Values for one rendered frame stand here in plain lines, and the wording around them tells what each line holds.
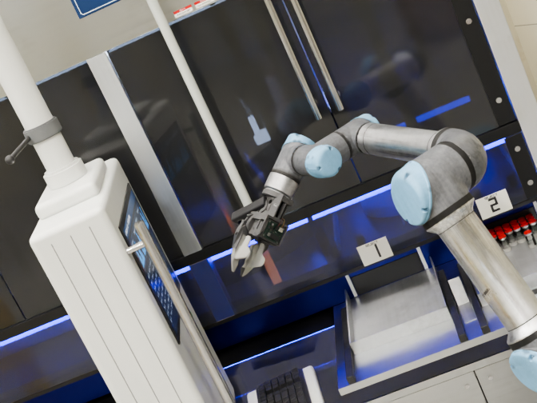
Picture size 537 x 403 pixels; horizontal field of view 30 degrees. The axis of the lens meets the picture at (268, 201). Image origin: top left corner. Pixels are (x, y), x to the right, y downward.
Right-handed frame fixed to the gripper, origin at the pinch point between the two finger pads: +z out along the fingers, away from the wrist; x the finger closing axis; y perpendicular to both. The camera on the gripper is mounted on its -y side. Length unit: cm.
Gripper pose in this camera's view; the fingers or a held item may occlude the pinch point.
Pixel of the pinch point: (237, 268)
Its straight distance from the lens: 241.3
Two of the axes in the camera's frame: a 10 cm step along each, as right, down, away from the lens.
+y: 5.6, 1.0, -8.2
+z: -4.1, 8.9, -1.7
